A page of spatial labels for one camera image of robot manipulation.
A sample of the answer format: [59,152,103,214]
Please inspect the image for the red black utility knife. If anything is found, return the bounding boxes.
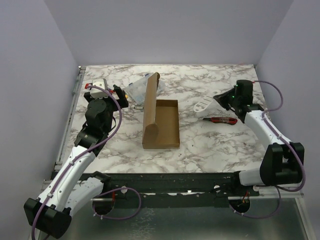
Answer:
[202,117,238,126]

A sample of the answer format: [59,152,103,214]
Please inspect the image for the white blue packaged item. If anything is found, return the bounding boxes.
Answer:
[193,95,214,113]

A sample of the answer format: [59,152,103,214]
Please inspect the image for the brown cardboard express box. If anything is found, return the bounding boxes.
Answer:
[142,72,181,150]

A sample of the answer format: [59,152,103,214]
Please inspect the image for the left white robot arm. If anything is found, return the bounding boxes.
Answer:
[23,83,129,240]

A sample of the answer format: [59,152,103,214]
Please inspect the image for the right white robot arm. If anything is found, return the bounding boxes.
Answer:
[213,79,306,196]

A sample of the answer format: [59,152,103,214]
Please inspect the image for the clear plastic organizer box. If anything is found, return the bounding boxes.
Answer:
[124,72,154,106]

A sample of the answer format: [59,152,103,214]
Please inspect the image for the small grey metal piece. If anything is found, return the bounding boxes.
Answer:
[134,106,144,110]

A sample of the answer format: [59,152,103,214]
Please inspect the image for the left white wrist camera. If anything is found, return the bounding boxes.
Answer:
[85,78,108,99]

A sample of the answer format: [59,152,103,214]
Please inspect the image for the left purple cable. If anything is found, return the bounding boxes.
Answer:
[31,84,142,240]

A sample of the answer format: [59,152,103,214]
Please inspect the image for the purple cable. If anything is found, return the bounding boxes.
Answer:
[234,80,308,220]
[31,84,142,240]

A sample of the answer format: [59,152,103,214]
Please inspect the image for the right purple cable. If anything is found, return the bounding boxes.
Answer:
[234,80,308,220]

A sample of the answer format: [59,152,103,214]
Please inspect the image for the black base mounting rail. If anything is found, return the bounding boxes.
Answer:
[72,171,261,210]

